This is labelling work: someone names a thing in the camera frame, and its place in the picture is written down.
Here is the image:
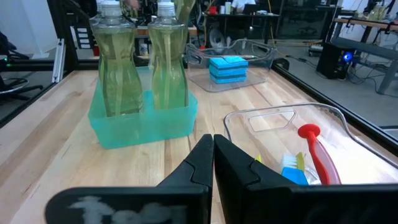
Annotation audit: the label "red and pink dish brush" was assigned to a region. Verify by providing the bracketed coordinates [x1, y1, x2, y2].
[297, 123, 342, 186]

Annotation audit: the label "silver aluminium extrusion bar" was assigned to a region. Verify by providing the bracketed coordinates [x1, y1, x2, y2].
[52, 38, 67, 84]

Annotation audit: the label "person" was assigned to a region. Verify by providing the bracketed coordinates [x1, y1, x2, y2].
[231, 0, 261, 14]

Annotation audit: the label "green translucent plastic bin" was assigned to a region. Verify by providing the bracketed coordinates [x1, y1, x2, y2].
[88, 67, 199, 149]

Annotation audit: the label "blue dish brush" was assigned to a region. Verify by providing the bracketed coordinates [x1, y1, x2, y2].
[280, 153, 310, 186]

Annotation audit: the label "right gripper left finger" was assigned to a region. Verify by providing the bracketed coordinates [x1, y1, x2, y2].
[45, 134, 215, 224]

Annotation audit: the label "green dish brush white bristles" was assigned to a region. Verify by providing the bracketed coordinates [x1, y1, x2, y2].
[254, 151, 305, 175]

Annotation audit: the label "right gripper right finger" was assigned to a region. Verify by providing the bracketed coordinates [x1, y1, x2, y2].
[213, 134, 398, 224]

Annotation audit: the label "clear plastic bin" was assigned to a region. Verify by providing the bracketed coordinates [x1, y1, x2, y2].
[223, 102, 398, 186]
[185, 38, 278, 93]

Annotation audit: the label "black background desk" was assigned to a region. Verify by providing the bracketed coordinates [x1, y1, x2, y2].
[203, 12, 282, 46]

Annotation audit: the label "grey background desk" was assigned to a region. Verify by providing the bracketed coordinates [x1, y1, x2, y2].
[330, 17, 398, 96]

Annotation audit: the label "black office chair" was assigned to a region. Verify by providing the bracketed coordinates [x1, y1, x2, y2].
[0, 30, 44, 102]

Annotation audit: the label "black computer tower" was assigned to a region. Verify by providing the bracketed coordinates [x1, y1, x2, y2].
[316, 41, 356, 80]

